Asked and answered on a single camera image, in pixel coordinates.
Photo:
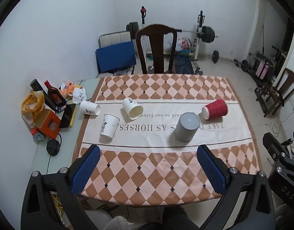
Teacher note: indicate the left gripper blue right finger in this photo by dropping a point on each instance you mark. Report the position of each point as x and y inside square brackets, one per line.
[214, 168]

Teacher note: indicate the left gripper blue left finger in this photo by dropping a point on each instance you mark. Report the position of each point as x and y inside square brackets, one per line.
[82, 169]

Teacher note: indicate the grey plastic mug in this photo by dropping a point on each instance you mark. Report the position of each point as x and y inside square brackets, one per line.
[186, 127]

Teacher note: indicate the white paper cup standing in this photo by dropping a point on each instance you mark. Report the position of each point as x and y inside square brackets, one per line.
[108, 128]

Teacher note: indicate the red ripple paper cup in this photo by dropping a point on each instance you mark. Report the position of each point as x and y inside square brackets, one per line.
[215, 110]

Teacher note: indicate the white paper cup lying left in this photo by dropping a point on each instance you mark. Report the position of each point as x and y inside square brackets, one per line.
[89, 108]

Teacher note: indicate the white paper cup lying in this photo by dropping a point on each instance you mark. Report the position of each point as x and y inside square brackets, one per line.
[133, 109]
[89, 108]

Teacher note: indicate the white paper cup lying centre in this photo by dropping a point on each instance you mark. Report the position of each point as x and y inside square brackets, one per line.
[133, 109]

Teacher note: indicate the black round disc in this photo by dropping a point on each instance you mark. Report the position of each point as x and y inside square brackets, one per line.
[53, 147]

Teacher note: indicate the black phone yellow case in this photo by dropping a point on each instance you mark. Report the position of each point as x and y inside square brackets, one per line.
[68, 115]

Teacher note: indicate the checkered printed tablecloth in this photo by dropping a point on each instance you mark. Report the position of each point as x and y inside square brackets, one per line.
[144, 164]

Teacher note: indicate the orange cardboard box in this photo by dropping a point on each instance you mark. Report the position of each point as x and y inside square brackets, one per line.
[48, 123]

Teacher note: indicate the crumpled white paper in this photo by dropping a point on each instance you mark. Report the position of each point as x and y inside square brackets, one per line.
[79, 95]

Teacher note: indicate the dark glass bottle red cap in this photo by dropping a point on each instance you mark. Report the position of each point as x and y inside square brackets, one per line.
[55, 95]

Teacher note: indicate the dark wooden chair right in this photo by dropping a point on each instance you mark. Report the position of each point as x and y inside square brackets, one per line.
[273, 97]

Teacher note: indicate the dark wooden chair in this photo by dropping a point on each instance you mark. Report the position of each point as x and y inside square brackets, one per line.
[156, 33]
[273, 97]

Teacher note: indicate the yellow plastic bag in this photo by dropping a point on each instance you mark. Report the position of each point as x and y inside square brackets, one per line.
[31, 107]

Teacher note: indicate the blue folded mat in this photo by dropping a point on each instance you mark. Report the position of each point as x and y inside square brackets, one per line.
[115, 57]

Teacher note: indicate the white padded bench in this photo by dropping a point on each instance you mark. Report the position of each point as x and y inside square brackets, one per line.
[114, 38]

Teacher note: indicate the barbell with black plates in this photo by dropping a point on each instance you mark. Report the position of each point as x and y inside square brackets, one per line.
[207, 35]

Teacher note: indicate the white squat rack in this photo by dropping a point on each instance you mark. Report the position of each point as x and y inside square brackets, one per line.
[200, 22]

